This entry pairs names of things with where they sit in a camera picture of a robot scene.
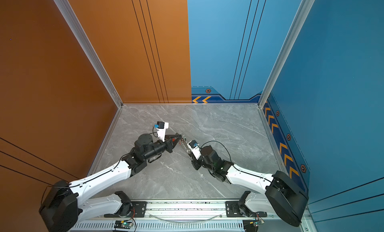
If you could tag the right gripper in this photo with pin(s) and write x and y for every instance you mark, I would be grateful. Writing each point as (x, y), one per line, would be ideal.
(196, 166)

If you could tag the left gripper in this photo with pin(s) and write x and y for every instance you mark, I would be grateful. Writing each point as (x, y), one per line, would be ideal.
(169, 144)

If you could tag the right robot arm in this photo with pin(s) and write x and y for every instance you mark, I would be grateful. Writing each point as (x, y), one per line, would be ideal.
(271, 193)

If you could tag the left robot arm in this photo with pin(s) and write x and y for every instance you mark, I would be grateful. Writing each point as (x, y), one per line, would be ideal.
(61, 208)

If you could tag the green circuit board right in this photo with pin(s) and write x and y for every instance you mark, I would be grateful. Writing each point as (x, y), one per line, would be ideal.
(252, 225)

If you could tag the green circuit board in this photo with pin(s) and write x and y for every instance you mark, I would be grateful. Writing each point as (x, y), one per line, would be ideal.
(252, 225)
(122, 225)

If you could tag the green circuit board left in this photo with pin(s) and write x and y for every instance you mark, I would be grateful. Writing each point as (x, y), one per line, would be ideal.
(122, 225)

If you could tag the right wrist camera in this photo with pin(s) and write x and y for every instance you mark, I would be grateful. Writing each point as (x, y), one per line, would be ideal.
(194, 150)

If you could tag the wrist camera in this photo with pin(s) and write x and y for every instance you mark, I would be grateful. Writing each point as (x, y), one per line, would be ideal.
(194, 150)
(160, 130)

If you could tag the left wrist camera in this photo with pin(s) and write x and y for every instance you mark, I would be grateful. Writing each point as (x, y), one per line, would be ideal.
(160, 130)

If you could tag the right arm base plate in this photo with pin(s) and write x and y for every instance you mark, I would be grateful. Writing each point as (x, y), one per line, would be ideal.
(233, 210)

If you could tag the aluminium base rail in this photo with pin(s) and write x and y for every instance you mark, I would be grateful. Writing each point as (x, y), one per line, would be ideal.
(195, 215)

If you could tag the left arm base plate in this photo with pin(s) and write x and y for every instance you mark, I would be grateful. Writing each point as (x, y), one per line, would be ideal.
(130, 210)

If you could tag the aluminium corner post left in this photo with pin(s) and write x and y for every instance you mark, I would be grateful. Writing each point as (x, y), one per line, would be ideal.
(87, 47)

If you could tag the aluminium corner post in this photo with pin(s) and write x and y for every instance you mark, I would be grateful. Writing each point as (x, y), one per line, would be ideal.
(87, 47)
(291, 37)

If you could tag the aluminium corner post right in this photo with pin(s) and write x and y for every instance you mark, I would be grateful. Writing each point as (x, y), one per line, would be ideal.
(291, 37)

